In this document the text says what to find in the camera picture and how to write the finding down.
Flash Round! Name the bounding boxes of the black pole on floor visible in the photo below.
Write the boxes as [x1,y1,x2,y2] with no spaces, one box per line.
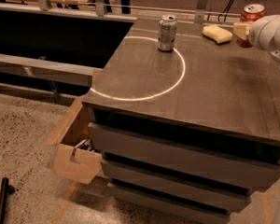
[0,177,15,224]

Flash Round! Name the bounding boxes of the black cables in background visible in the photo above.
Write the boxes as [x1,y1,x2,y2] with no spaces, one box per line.
[217,0,239,22]

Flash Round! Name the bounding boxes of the red coke can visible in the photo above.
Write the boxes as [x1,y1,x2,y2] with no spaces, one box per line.
[236,4,265,48]

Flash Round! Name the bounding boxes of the grey drawer cabinet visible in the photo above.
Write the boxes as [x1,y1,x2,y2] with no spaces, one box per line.
[84,19,280,224]

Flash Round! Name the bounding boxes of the metal railing frame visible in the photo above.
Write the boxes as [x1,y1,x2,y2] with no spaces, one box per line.
[0,0,244,25]

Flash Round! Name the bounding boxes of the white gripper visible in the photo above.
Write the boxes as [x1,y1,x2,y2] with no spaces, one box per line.
[233,15,275,50]

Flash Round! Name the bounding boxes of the silver soda can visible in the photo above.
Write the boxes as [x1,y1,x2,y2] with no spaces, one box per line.
[158,14,177,51]

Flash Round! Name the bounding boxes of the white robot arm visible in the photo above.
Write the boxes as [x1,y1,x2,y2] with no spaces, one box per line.
[233,15,280,64]

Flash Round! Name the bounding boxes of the open cardboard box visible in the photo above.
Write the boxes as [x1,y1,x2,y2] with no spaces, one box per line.
[44,95,102,184]

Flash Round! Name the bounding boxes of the yellow sponge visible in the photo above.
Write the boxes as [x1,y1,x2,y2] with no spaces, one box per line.
[203,24,232,44]

